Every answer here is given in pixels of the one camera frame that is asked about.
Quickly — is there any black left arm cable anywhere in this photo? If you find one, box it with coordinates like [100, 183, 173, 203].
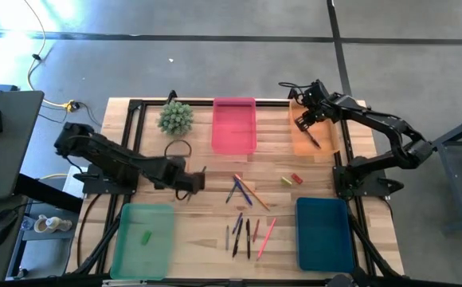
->
[163, 139, 194, 159]

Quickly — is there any long blue pen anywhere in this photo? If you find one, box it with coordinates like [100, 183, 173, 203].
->
[233, 176, 253, 207]

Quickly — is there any pink pencil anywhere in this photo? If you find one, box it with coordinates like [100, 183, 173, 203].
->
[256, 216, 278, 261]

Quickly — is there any dark blue pen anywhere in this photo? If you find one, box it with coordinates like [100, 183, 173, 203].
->
[225, 182, 238, 205]

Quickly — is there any orange pencil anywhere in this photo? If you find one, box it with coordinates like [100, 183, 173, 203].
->
[233, 173, 272, 212]

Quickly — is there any pink plastic bin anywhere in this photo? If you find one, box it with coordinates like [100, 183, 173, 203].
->
[210, 96, 258, 155]

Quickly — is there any black pen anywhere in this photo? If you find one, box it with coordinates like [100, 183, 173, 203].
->
[245, 218, 252, 261]
[231, 218, 245, 258]
[303, 128, 323, 151]

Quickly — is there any grey metal cart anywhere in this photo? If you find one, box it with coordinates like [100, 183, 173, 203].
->
[432, 109, 462, 236]

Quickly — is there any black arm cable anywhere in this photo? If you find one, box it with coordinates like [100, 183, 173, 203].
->
[163, 139, 194, 159]
[277, 81, 311, 100]

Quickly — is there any blue plastic bin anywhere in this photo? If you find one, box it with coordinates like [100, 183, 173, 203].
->
[295, 196, 356, 274]

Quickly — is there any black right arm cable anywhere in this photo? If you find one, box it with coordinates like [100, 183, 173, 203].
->
[277, 81, 311, 100]

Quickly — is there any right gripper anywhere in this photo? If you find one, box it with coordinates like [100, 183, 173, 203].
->
[293, 101, 330, 136]

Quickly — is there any green plastic bin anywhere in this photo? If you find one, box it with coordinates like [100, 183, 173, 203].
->
[109, 202, 175, 281]

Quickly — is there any artificial plant in white pot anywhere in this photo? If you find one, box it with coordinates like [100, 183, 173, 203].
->
[157, 100, 195, 136]

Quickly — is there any beige tape roll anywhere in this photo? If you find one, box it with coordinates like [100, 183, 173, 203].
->
[33, 214, 73, 235]

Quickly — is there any yellow cable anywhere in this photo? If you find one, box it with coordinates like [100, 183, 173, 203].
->
[22, 0, 76, 111]

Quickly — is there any black aluminium table frame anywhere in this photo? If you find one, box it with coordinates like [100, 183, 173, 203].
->
[66, 89, 405, 287]

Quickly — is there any black computer mouse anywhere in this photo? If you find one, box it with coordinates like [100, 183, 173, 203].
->
[0, 208, 19, 249]

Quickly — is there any blue pen with white print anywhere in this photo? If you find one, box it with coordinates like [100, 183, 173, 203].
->
[231, 211, 244, 235]

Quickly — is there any orange plastic bin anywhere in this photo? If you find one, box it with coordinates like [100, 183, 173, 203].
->
[288, 99, 342, 157]

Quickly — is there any grey desk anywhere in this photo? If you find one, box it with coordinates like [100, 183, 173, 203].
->
[0, 89, 45, 202]

